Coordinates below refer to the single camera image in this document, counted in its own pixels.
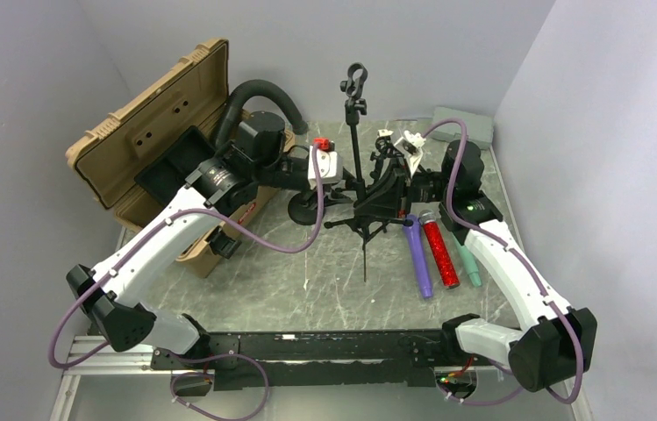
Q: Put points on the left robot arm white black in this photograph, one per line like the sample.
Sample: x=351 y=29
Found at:
x=111 y=293

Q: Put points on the black round base mic stand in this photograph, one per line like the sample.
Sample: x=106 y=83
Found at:
x=303 y=207

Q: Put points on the mint green microphone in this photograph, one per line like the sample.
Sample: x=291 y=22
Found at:
x=469 y=264

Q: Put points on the red glitter microphone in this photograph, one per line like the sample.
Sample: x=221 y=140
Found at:
x=441 y=256

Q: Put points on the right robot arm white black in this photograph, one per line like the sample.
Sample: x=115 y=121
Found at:
x=552 y=347

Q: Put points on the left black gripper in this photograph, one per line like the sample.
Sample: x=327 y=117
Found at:
x=307 y=186

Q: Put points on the black tray in case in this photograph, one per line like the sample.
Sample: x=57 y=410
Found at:
x=162 y=178

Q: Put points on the purple microphone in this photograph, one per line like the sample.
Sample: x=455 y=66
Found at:
x=412 y=232

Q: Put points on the black tripod stand shock mount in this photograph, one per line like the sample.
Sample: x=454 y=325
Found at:
x=385 y=151

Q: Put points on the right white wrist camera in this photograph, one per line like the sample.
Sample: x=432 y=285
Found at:
x=410 y=146

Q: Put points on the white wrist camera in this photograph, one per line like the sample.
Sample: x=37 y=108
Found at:
x=410 y=146
x=325 y=161

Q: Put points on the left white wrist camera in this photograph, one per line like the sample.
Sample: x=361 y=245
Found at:
x=325 y=161

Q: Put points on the grey plastic case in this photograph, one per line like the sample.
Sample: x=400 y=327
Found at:
x=480 y=128

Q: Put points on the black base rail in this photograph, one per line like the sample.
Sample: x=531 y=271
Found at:
x=239 y=360

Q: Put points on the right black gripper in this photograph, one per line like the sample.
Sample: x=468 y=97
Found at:
x=386 y=197

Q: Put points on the black tripod stand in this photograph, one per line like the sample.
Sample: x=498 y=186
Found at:
x=355 y=106

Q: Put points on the tan plastic tool case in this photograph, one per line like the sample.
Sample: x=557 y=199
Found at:
x=251 y=126

